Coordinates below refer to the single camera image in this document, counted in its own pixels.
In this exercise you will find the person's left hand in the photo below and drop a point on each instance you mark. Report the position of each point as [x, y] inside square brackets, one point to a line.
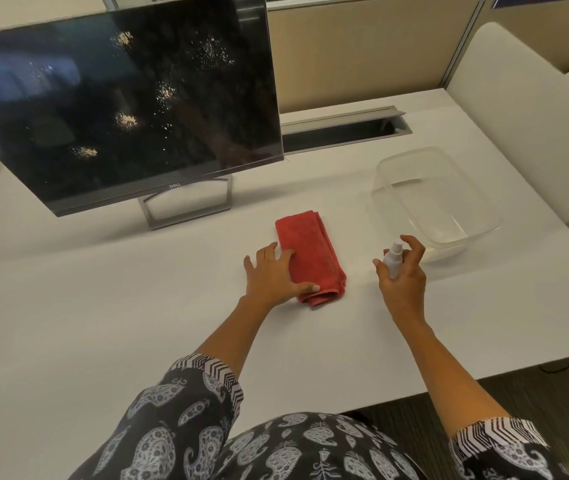
[267, 284]

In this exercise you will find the person's right hand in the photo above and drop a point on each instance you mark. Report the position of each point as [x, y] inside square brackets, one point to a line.
[407, 294]

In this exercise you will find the person's right thumb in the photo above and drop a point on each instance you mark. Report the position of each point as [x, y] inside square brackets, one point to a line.
[382, 269]

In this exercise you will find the person's left little finger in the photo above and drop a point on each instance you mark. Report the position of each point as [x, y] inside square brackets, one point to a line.
[249, 267]

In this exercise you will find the person's left thumb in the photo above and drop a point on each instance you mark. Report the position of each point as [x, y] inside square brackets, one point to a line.
[308, 289]

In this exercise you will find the small white spray bottle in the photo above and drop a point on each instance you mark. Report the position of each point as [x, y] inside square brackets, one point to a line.
[393, 262]

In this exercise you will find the red cloth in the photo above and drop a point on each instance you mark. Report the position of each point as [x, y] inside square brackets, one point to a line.
[317, 254]

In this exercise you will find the person's right forearm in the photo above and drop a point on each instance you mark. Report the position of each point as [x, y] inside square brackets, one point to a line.
[444, 374]

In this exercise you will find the person's left forearm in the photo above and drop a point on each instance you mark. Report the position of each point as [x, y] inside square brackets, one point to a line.
[234, 334]

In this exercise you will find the clear plastic container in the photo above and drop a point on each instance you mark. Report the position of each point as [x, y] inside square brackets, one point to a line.
[434, 204]

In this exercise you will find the silver monitor stand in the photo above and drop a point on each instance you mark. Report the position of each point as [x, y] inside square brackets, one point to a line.
[184, 214]

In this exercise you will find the black white patterned garment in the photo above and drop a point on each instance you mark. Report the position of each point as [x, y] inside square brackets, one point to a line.
[284, 449]

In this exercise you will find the white chair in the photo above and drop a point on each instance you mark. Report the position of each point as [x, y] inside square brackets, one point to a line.
[519, 109]

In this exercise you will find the black flat computer monitor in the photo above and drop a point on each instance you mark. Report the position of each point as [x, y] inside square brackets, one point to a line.
[114, 104]

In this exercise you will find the beige partition panel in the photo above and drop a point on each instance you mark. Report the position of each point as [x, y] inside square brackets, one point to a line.
[359, 49]

